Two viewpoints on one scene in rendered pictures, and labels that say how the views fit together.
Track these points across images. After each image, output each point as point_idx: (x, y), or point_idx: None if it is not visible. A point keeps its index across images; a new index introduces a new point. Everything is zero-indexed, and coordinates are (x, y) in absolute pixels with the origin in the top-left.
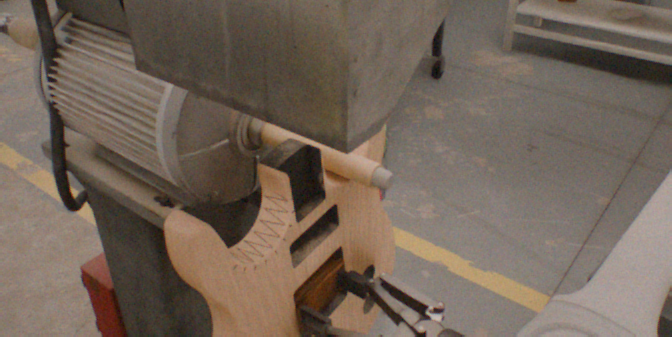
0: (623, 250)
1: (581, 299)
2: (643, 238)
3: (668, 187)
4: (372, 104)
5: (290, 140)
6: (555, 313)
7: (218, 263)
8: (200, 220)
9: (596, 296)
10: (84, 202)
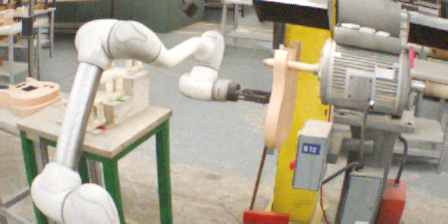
0: (201, 38)
1: (210, 38)
2: (197, 37)
3: (184, 46)
4: (261, 14)
5: (292, 47)
6: (215, 39)
7: None
8: (294, 41)
9: (207, 39)
10: (400, 139)
